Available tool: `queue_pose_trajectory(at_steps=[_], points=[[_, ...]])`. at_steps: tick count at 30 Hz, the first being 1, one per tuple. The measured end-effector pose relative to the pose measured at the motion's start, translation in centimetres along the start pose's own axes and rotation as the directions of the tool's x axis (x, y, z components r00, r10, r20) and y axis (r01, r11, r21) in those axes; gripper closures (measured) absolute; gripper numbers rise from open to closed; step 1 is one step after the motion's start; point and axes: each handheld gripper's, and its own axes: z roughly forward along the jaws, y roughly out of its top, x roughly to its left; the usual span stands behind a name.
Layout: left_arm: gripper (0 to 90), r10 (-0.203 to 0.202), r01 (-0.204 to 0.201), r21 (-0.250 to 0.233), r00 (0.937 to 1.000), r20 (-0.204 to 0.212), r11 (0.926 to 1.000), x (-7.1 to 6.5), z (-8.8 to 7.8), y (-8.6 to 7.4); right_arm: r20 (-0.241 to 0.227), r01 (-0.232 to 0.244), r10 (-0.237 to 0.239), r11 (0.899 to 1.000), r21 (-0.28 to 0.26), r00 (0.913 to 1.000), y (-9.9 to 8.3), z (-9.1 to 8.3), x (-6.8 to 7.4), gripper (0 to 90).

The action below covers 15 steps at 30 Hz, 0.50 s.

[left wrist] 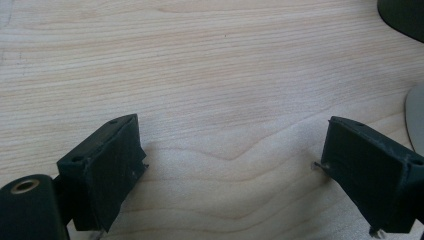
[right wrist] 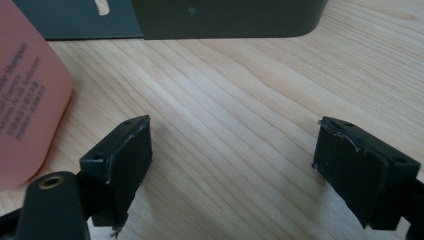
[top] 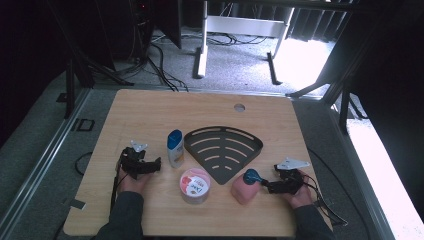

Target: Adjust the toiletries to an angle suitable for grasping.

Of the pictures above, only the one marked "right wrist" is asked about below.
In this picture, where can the pink bottle with blue cap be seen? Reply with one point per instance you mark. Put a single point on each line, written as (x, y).
(26, 100)

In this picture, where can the black slotted corner shelf tray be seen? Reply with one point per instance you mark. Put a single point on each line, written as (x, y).
(216, 20)

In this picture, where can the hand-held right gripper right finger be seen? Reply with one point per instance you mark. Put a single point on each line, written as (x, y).
(353, 173)

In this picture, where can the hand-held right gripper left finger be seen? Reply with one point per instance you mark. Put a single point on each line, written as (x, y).
(130, 156)

